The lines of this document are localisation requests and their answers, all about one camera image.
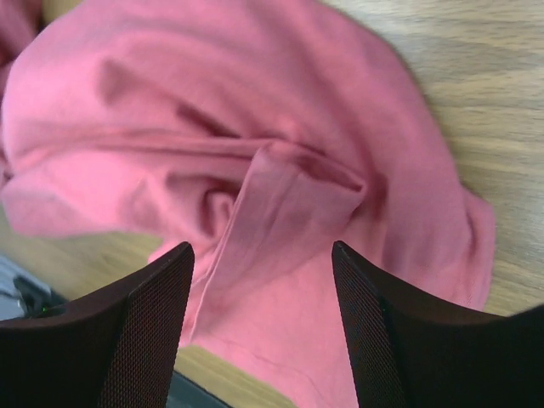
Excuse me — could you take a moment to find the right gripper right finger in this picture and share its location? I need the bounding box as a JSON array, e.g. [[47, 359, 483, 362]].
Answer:
[[331, 241, 543, 407]]

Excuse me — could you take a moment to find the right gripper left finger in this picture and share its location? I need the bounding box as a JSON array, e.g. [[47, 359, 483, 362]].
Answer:
[[1, 242, 195, 407]]

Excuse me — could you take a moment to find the pink t shirt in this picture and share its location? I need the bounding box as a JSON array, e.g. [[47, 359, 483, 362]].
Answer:
[[1, 1, 495, 407]]

